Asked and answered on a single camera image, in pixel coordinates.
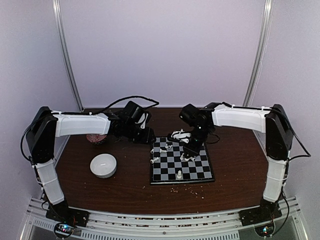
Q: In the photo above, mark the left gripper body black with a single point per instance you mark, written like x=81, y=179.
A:
x=135, y=136

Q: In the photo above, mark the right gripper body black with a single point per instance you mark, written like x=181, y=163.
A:
x=201, y=136

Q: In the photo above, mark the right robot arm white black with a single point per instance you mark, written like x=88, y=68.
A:
x=273, y=122

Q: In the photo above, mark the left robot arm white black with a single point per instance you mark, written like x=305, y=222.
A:
x=48, y=125

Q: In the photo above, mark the pile of white chess pieces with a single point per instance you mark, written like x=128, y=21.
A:
x=186, y=159

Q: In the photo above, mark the black grey chess board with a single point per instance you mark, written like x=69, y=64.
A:
x=168, y=165

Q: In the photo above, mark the red patterned small bowl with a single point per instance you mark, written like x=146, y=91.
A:
x=96, y=139

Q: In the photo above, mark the white ceramic bowl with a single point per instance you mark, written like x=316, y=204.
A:
x=103, y=165

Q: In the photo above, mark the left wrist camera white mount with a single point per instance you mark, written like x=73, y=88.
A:
x=145, y=117

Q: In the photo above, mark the aluminium front rail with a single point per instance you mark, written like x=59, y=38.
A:
x=219, y=225

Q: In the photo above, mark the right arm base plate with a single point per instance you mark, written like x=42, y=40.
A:
x=258, y=215

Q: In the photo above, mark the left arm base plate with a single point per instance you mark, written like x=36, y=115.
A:
x=72, y=217

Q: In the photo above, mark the left aluminium frame post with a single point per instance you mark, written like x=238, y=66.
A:
x=65, y=53

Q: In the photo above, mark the aluminium frame post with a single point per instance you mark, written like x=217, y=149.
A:
x=260, y=51
x=65, y=53

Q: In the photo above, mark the right aluminium frame post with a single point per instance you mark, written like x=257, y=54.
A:
x=260, y=51

